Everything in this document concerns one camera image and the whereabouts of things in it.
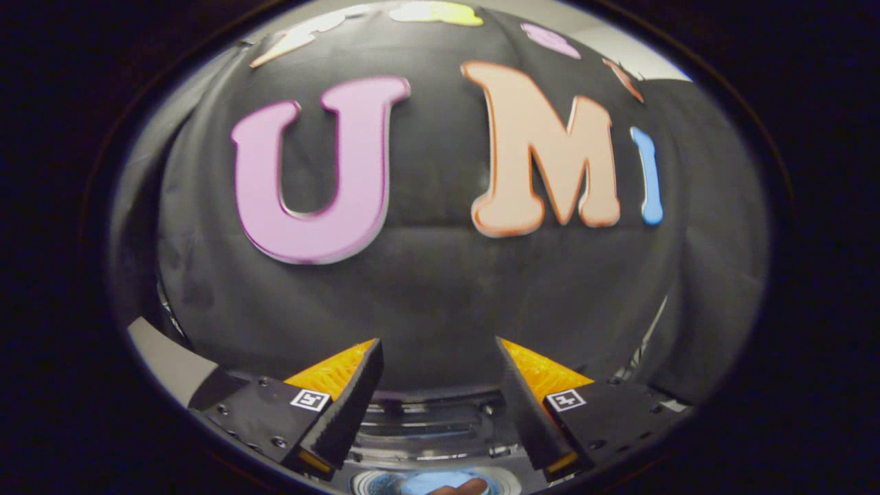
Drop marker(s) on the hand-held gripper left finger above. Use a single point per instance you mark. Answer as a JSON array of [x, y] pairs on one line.
[[354, 402]]

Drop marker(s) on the light blue garment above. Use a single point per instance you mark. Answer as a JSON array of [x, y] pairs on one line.
[[419, 482]]

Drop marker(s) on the grey and beige cabinet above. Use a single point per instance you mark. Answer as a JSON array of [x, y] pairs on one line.
[[168, 361]]

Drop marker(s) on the grey washing machine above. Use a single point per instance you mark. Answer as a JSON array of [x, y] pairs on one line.
[[440, 450]]

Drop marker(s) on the dark washing machine lid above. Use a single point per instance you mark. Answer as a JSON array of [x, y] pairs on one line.
[[433, 412]]

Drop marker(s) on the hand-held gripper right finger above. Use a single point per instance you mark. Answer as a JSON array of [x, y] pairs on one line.
[[526, 405]]

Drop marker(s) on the black backdrop cloth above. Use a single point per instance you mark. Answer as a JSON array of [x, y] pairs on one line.
[[426, 295]]

